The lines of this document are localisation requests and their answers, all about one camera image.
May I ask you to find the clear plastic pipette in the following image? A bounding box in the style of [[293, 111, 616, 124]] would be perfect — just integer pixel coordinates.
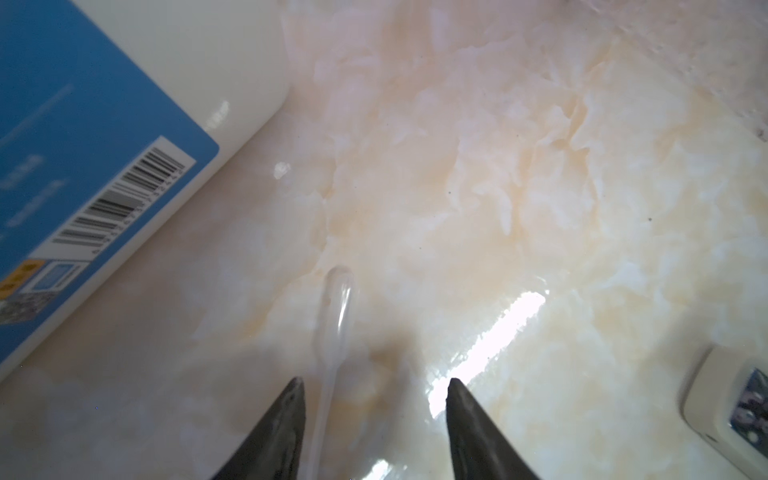
[[304, 265, 356, 479]]

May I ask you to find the white plastic storage bin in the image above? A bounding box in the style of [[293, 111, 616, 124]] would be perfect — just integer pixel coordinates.
[[1, 1, 289, 374]]

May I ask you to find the light blue rectangular case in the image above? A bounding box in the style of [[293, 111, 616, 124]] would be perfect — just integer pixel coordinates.
[[682, 345, 767, 479]]

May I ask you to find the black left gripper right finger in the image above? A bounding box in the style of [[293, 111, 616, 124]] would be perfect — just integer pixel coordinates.
[[445, 378, 539, 480]]

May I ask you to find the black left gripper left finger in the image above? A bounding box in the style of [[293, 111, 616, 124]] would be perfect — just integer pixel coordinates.
[[213, 377, 306, 480]]

